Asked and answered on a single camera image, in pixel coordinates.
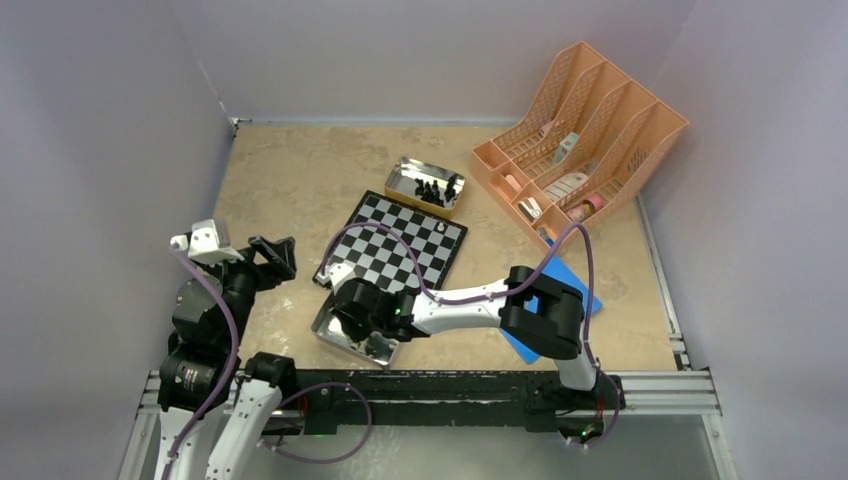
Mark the black chess pieces pile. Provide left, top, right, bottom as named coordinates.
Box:
left=414, top=174, right=459, bottom=207

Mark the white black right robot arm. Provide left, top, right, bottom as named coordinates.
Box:
left=326, top=263, right=601, bottom=407

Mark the blue mat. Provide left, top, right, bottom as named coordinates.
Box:
left=499, top=256, right=602, bottom=365

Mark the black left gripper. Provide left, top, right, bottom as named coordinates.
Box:
left=200, top=234, right=294, bottom=347

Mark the yellow metal tin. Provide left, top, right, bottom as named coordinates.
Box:
left=384, top=157, right=466, bottom=219

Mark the pink desk file organizer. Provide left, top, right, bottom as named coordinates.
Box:
left=469, top=42, right=689, bottom=249

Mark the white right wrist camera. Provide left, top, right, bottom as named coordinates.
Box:
left=315, top=263, right=356, bottom=290

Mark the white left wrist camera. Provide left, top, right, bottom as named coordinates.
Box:
left=169, top=218, right=245, bottom=266

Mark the silver lilac metal tin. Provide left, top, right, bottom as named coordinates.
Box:
left=310, top=293, right=400, bottom=370

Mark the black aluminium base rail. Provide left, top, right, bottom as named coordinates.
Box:
left=119, top=367, right=737, bottom=480

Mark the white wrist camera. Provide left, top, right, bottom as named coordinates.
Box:
left=315, top=263, right=356, bottom=290
left=169, top=218, right=245, bottom=266

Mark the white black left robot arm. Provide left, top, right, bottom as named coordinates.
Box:
left=154, top=234, right=298, bottom=479

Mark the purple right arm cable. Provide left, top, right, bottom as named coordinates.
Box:
left=316, top=221, right=624, bottom=450

